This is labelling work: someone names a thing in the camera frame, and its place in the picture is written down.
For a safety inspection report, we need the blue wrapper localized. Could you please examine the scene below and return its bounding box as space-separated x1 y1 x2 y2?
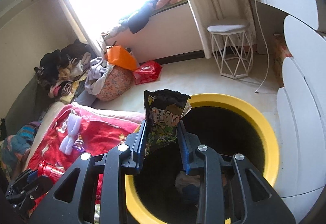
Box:
181 184 199 205

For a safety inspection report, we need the white paper wrapper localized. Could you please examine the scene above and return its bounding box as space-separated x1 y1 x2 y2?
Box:
175 171 200 194

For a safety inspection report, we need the white foam fruit net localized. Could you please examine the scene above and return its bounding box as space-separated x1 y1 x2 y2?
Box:
59 113 82 155

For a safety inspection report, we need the dark green snack bag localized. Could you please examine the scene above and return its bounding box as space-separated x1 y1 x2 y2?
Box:
144 89 191 156

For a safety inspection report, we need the purple snack wrapper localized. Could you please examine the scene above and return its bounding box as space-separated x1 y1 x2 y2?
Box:
72 134 85 153

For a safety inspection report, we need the yellow rimmed black trash bin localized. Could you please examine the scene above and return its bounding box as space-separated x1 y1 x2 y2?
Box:
124 93 280 224

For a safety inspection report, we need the red can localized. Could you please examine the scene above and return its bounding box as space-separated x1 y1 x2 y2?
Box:
37 161 65 183

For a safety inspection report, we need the colourful striped pillow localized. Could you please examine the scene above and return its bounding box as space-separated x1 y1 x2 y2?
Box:
1 121 40 181

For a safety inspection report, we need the red floral blanket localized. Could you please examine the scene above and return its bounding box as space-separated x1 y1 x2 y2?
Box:
25 101 146 214

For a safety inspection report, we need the grey headboard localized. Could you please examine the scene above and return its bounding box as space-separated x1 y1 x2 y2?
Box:
5 77 54 136

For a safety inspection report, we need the white petal shaped chair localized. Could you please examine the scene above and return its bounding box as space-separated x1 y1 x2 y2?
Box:
275 15 325 223

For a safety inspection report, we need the pile of clothes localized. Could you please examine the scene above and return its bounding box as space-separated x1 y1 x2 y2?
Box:
34 40 96 104

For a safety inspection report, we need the floral fabric basket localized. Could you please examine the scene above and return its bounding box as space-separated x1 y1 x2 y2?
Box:
96 66 134 102

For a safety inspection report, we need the grey white garment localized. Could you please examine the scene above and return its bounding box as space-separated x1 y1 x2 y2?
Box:
85 57 114 95

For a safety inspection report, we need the red plastic bag on floor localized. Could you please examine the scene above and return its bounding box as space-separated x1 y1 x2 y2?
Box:
133 61 162 85

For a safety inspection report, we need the orange shopping bag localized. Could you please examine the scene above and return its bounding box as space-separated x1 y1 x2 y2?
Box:
107 45 138 71

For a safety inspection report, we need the white vanity desk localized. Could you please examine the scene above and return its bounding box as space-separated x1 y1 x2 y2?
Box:
242 0 326 55

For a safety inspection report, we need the dark jacket on sill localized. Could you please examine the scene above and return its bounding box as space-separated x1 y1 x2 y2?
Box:
119 3 154 34

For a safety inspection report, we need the cream curtain left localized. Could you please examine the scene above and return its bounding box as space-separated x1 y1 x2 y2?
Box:
58 0 105 57

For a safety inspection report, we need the white cable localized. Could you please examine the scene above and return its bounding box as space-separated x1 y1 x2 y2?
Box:
253 0 271 94

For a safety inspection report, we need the white wire frame stool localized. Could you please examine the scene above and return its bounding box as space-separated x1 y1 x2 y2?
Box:
207 18 254 79

